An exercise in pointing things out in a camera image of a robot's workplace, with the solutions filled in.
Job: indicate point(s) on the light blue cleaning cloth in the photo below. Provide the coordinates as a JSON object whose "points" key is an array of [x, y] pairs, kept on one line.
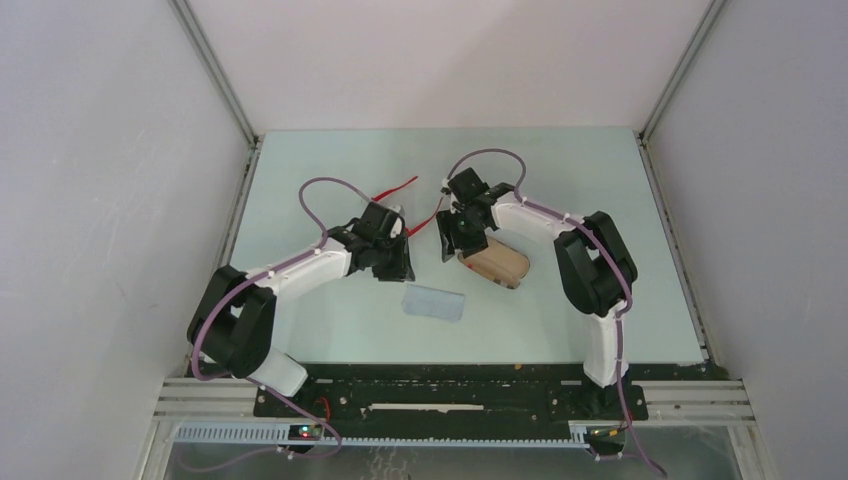
{"points": [[433, 303]]}

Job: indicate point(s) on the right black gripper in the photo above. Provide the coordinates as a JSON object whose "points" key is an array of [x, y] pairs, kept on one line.
{"points": [[470, 245]]}

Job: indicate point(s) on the aluminium frame post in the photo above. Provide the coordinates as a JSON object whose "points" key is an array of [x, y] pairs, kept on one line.
{"points": [[699, 37], [206, 54]]}

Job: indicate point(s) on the brown plaid glasses case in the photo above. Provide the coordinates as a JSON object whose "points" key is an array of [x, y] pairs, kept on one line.
{"points": [[498, 263]]}

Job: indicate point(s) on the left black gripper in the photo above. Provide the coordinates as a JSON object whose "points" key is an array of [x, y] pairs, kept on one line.
{"points": [[401, 271]]}

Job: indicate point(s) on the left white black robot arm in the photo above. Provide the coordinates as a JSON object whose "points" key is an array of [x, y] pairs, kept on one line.
{"points": [[234, 322]]}

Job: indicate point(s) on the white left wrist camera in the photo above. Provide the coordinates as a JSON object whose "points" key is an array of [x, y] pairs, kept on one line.
{"points": [[398, 226]]}

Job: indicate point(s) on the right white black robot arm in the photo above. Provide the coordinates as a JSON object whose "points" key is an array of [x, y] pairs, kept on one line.
{"points": [[595, 267]]}

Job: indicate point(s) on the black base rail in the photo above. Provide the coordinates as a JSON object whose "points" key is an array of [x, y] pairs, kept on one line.
{"points": [[480, 402]]}

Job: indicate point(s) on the white slotted cable duct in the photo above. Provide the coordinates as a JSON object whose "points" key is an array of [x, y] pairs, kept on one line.
{"points": [[278, 435]]}

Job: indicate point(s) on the right aluminium frame post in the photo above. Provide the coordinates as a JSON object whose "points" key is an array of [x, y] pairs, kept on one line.
{"points": [[699, 37]]}

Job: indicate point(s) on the red sunglasses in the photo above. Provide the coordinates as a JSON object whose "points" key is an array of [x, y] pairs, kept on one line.
{"points": [[418, 205]]}

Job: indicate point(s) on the left aluminium frame post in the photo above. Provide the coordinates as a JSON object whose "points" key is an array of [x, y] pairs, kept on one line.
{"points": [[206, 54]]}

